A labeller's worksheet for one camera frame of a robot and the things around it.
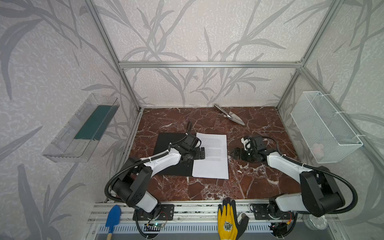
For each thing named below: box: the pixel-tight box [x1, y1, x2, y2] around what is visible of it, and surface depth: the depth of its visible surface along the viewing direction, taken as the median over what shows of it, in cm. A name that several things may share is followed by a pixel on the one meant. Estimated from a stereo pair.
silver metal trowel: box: [213, 103, 246, 126], surface depth 118 cm
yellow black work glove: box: [217, 198, 249, 240], surface depth 70 cm
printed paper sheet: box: [192, 132, 229, 180], surface depth 93 cm
